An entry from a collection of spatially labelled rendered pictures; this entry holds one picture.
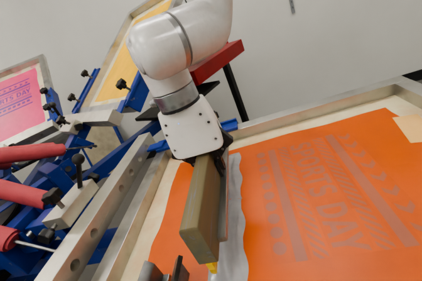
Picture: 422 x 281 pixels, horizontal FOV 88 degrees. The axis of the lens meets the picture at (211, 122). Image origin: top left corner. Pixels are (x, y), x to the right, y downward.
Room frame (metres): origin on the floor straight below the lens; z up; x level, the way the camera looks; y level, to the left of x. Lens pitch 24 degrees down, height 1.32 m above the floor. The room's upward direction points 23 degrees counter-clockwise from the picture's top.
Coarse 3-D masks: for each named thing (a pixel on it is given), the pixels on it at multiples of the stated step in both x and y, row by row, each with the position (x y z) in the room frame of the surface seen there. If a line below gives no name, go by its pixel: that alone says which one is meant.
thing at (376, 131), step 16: (368, 112) 0.48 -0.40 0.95; (384, 112) 0.45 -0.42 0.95; (320, 128) 0.50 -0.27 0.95; (336, 128) 0.47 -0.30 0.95; (352, 128) 0.44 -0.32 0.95; (368, 128) 0.42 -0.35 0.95; (384, 128) 0.40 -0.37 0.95; (256, 144) 0.55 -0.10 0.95; (272, 144) 0.52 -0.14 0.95; (288, 144) 0.49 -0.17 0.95; (368, 144) 0.37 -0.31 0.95; (384, 144) 0.35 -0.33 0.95; (400, 144) 0.34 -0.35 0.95; (416, 144) 0.32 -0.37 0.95; (384, 160) 0.32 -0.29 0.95; (400, 160) 0.30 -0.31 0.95; (416, 160) 0.29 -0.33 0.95; (176, 176) 0.56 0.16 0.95; (256, 176) 0.42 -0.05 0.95; (176, 192) 0.49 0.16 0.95; (256, 192) 0.37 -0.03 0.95; (176, 208) 0.43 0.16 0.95
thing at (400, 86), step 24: (336, 96) 0.56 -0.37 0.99; (360, 96) 0.52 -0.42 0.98; (384, 96) 0.51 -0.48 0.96; (408, 96) 0.45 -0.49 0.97; (264, 120) 0.60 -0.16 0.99; (288, 120) 0.58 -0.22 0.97; (144, 192) 0.50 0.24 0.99; (144, 216) 0.45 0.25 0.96; (120, 240) 0.37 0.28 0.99; (120, 264) 0.33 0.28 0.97
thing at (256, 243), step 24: (384, 168) 0.30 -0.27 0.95; (408, 168) 0.28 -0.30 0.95; (408, 192) 0.24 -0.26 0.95; (168, 216) 0.42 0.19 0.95; (264, 216) 0.31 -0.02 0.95; (168, 240) 0.35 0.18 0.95; (264, 240) 0.26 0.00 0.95; (168, 264) 0.30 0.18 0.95; (192, 264) 0.28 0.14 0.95; (264, 264) 0.22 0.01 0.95; (288, 264) 0.21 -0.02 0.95; (312, 264) 0.20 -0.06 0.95; (336, 264) 0.18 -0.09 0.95; (360, 264) 0.17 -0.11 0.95; (384, 264) 0.16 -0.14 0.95; (408, 264) 0.15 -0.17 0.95
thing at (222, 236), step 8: (224, 152) 0.44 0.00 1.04; (224, 160) 0.41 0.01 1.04; (224, 176) 0.36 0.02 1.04; (224, 184) 0.34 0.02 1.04; (224, 192) 0.32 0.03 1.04; (224, 200) 0.30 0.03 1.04; (224, 208) 0.28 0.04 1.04; (224, 216) 0.27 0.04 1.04; (224, 224) 0.25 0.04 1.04; (224, 232) 0.24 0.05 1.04; (224, 240) 0.23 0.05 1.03
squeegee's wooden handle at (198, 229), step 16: (208, 160) 0.34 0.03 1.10; (192, 176) 0.31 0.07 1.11; (208, 176) 0.31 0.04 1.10; (192, 192) 0.27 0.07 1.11; (208, 192) 0.28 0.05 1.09; (192, 208) 0.24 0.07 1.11; (208, 208) 0.25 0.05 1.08; (192, 224) 0.21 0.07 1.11; (208, 224) 0.23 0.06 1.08; (192, 240) 0.21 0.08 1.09; (208, 240) 0.21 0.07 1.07; (208, 256) 0.21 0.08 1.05
